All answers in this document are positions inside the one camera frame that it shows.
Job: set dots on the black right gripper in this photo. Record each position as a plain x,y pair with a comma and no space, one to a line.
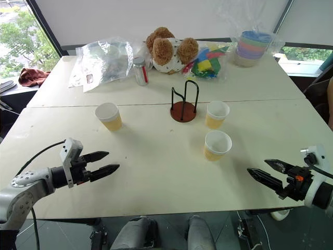
295,182

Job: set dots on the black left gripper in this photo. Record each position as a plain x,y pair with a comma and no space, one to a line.
79,170

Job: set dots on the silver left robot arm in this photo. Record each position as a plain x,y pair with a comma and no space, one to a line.
18,192

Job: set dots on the yellow white paper cup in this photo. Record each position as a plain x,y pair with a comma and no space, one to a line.
216,145
109,116
216,114

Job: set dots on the white roll under table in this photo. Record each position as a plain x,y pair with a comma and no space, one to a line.
280,215

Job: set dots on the grey rounded robot leg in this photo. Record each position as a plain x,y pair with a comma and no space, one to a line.
135,234
200,234

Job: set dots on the dark chair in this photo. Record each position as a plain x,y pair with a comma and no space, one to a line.
320,96

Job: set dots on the clear plastic bag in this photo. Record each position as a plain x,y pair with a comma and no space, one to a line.
104,62

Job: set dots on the clear jar with red stick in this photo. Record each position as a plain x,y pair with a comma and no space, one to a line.
141,70

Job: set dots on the reddish brown cloth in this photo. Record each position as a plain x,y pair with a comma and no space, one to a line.
32,76

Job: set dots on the stack of colourful bowls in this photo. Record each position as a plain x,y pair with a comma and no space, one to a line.
251,48

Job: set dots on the bag of colourful felt pieces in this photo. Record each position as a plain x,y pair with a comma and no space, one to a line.
205,62

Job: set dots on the brown white plush toy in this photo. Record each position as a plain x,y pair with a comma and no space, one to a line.
169,50

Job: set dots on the clear plastic bag around bowls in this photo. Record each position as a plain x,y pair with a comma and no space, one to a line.
249,31

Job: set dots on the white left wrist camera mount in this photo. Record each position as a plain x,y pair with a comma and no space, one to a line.
69,153

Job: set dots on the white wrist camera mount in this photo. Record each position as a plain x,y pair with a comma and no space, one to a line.
313,166
69,153

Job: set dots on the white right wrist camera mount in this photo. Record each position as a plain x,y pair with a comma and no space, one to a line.
313,166

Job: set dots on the black table leg bracket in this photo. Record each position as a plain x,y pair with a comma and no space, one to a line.
99,235
247,230

